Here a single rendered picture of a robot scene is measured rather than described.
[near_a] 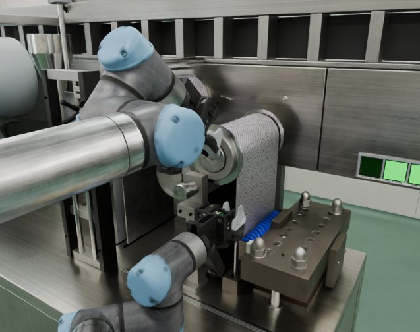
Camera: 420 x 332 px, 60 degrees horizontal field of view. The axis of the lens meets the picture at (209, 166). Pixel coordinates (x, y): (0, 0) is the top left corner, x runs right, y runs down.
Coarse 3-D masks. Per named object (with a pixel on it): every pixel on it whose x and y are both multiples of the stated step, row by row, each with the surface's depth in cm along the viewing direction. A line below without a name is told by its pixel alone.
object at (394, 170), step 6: (390, 162) 95; (396, 162) 94; (390, 168) 95; (396, 168) 94; (402, 168) 94; (384, 174) 96; (390, 174) 96; (396, 174) 95; (402, 174) 94; (402, 180) 94
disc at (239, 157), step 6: (210, 126) 84; (216, 126) 83; (222, 126) 83; (228, 132) 82; (228, 138) 83; (234, 138) 82; (234, 144) 82; (240, 150) 82; (240, 156) 82; (240, 162) 83; (234, 168) 84; (240, 168) 83; (234, 174) 84; (210, 180) 89; (216, 180) 88; (222, 180) 87; (228, 180) 86
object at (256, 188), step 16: (272, 160) 101; (240, 176) 85; (256, 176) 94; (272, 176) 103; (240, 192) 87; (256, 192) 95; (272, 192) 105; (256, 208) 97; (272, 208) 108; (256, 224) 99
